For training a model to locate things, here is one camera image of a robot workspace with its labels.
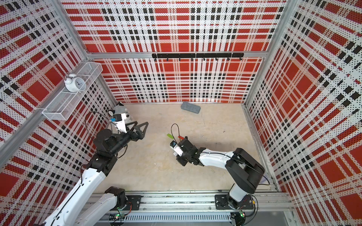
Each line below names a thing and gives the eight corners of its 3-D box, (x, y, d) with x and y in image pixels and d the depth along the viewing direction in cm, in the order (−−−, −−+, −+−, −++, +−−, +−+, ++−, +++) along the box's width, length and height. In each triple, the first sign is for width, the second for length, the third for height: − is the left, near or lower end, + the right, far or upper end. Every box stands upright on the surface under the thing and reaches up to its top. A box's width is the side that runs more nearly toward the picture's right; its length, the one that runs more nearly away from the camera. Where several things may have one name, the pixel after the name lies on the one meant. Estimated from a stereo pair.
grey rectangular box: (180, 109, 121) (180, 106, 118) (183, 104, 125) (183, 101, 122) (198, 114, 117) (198, 111, 114) (200, 109, 121) (201, 106, 118)
